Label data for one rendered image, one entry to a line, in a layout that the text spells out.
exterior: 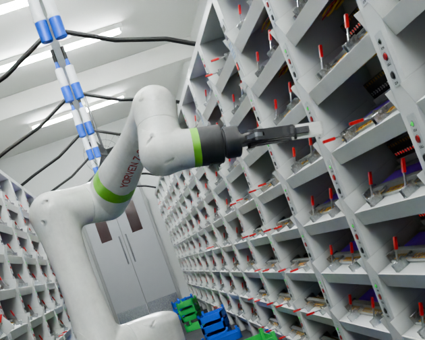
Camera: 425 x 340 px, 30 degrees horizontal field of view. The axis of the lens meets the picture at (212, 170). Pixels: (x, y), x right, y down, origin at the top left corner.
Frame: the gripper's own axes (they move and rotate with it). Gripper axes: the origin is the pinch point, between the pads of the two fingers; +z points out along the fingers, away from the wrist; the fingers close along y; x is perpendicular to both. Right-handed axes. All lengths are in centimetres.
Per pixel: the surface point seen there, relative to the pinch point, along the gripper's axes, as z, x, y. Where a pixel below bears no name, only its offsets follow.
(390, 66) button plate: 14.6, 7.8, 22.5
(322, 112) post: 16.0, 10.6, -42.9
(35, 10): -74, 108, -203
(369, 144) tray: 18.0, -4.3, -11.6
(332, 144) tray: 17.3, 0.6, -42.6
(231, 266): 24, -36, -392
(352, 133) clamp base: 18.7, 1.0, -25.9
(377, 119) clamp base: 17.1, -0.1, 0.7
